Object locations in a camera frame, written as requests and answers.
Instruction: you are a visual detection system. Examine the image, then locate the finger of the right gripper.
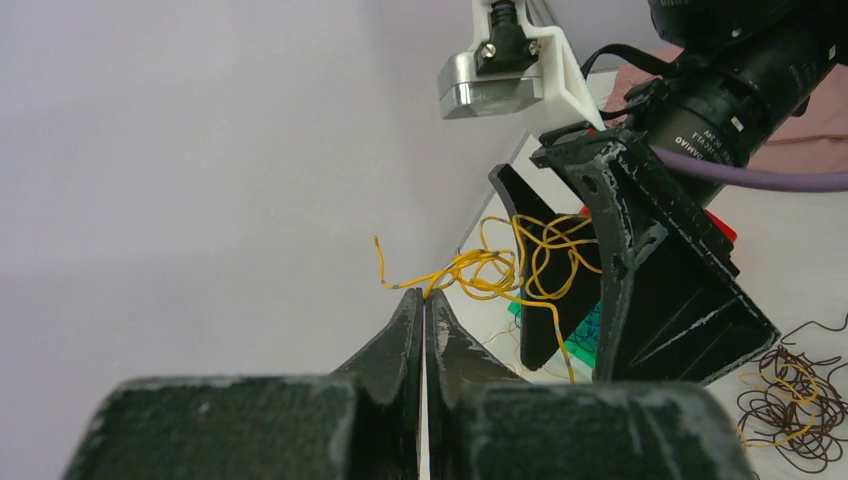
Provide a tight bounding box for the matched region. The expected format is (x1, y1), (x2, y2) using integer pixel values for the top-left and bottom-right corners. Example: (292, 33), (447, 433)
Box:
(488, 164), (601, 371)
(532, 129), (780, 385)

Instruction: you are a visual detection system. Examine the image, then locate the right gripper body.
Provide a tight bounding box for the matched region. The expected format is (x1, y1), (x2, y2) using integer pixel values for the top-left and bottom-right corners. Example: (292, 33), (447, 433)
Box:
(529, 26), (836, 213)

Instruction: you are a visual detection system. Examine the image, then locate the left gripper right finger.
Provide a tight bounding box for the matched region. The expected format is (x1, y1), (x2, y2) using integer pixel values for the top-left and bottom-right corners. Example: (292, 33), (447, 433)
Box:
(423, 292), (754, 479)

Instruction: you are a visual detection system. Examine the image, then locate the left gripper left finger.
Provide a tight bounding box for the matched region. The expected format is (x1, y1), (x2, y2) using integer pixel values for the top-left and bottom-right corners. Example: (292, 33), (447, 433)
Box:
(64, 289), (424, 479)

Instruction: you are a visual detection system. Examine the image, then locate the cable pile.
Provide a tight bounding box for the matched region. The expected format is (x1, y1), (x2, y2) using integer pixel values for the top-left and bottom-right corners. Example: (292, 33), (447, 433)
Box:
(735, 314), (848, 476)

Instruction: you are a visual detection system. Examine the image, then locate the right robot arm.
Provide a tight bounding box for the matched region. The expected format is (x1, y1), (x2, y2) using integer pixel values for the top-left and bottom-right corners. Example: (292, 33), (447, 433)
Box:
(490, 1), (847, 384)

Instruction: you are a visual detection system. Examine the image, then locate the red plastic bin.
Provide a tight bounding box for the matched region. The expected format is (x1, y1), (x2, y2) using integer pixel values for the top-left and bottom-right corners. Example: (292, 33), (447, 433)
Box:
(578, 206), (738, 244)

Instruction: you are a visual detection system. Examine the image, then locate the green plastic bin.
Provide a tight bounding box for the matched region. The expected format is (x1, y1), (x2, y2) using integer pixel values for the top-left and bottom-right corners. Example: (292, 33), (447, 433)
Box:
(507, 302), (600, 371)

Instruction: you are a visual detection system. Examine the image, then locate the pink cloth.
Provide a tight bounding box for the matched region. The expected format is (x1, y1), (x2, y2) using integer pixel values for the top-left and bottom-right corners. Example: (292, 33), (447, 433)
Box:
(605, 46), (847, 175)

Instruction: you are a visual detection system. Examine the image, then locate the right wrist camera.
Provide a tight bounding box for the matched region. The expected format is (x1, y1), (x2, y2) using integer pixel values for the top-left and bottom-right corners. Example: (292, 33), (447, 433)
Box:
(437, 1), (605, 138)

